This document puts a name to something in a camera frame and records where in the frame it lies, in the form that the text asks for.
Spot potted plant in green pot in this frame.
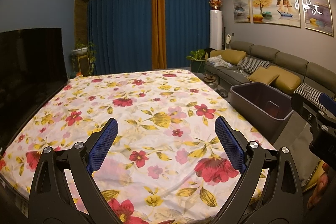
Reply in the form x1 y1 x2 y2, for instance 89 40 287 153
186 49 208 73

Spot white cloth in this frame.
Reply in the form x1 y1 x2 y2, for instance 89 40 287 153
209 55 231 67

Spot purple landscape painting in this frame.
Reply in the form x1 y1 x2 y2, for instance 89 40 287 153
299 0 334 37

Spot person's right hand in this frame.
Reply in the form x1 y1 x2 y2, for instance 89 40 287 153
307 162 336 211

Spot wooden door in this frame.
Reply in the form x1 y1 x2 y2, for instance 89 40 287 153
75 0 90 75

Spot black white patterned cushion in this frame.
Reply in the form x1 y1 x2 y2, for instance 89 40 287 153
236 57 270 74
293 83 336 109

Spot orange curtain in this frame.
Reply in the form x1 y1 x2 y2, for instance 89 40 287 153
150 0 167 69

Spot black television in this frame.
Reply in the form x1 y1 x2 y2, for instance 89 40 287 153
0 28 68 140

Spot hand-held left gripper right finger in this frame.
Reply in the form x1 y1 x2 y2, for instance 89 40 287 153
215 116 305 224

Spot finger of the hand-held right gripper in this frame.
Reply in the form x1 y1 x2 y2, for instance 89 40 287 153
319 93 336 112
291 94 326 125

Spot metal teapot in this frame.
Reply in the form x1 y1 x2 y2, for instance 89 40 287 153
205 74 219 88

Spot floral printed tablecloth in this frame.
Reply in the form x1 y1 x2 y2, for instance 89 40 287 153
0 69 276 224

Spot wooden plant stand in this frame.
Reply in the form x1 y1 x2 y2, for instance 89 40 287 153
76 55 93 76

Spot trailing plant in white pot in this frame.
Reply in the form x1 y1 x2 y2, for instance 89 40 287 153
71 40 96 76

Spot white standing air conditioner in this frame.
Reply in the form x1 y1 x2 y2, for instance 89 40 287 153
209 10 223 51

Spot yellow cushion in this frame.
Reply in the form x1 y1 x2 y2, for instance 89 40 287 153
210 49 246 64
268 66 301 95
247 67 280 85

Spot dark plastic bin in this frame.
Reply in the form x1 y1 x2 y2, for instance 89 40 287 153
230 82 294 147

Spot grey sofa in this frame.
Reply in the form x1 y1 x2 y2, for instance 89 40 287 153
203 41 336 193

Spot blue curtain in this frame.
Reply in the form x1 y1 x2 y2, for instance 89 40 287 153
164 0 219 68
88 0 155 75

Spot sailboat and tree painting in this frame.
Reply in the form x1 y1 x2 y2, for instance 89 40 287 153
251 0 301 28

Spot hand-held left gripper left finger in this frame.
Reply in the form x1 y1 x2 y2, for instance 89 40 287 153
28 118 118 224

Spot small landscape painting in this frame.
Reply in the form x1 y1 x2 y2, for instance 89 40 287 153
232 0 253 24

